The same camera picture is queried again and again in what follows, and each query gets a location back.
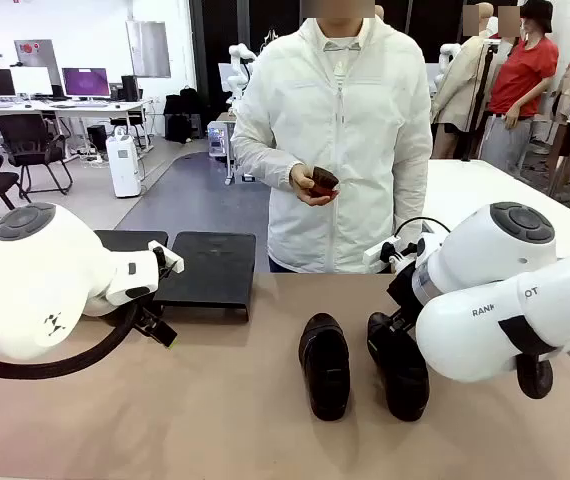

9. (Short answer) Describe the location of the white air purifier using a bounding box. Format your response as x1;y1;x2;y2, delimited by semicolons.
105;126;143;199

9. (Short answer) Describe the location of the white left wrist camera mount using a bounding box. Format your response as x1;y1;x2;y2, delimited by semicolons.
147;240;186;274

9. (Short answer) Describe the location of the grey board red sticker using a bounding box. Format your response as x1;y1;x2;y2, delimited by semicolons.
13;38;65;96

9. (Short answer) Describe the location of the computer case with lights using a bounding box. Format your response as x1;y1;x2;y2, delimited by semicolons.
206;120;232;159

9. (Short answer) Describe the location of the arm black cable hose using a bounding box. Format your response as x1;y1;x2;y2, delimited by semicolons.
0;299;141;379
497;314;564;400

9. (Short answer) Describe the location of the white side table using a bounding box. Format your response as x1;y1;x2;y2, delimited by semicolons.
422;158;570;259

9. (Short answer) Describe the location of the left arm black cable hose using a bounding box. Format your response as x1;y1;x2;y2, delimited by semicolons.
0;299;141;379

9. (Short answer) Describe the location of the right wrist camera thin cable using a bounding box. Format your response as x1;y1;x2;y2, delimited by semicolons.
393;216;452;242

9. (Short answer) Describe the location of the black shoe stand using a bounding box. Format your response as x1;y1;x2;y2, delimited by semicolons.
152;231;257;323
93;229;169;254

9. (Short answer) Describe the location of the long white office desk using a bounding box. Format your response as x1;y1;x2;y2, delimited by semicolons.
0;98;154;157

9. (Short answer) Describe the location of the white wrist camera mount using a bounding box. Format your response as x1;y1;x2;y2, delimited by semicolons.
147;240;186;274
363;229;439;274

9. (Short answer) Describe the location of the person's right hand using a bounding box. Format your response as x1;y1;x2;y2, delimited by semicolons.
288;162;337;207

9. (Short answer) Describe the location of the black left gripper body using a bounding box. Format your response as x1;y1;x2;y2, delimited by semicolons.
134;292;165;325

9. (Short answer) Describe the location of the person's left forearm white sleeve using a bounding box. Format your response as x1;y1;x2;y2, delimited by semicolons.
391;149;434;236

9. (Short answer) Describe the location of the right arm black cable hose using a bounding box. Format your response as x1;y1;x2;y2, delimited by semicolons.
497;314;564;400

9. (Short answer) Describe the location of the black mesh office chair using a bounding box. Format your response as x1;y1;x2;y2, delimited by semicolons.
0;113;74;197

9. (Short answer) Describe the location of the white monitor back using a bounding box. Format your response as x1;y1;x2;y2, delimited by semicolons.
10;66;54;97

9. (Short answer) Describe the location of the black computer under desk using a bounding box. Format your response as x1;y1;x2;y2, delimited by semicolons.
86;124;109;154

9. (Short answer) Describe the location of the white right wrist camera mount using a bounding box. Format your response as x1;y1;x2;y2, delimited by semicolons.
363;229;439;274

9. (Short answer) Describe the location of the black desktop computer tower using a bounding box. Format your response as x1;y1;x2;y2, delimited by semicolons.
120;74;141;102

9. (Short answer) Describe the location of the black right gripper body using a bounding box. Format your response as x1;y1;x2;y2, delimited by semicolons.
387;261;425;322

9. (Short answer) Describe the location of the silver reflective panel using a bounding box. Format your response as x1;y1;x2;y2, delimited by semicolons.
125;20;172;79

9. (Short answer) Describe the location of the black tripod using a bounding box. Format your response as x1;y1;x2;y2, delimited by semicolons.
461;41;499;162

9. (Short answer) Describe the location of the small wooden side table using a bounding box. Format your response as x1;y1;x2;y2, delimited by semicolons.
215;111;239;187

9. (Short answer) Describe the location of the monitor with purple screen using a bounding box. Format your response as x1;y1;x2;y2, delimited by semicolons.
61;67;112;99

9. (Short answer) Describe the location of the black leather shoe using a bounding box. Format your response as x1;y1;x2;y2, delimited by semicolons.
366;311;431;423
298;312;352;422

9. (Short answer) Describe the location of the person's right forearm white sleeve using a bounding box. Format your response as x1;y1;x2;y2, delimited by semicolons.
230;133;299;192

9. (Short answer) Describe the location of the person in white jacket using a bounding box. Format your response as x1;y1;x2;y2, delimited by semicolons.
229;17;434;274

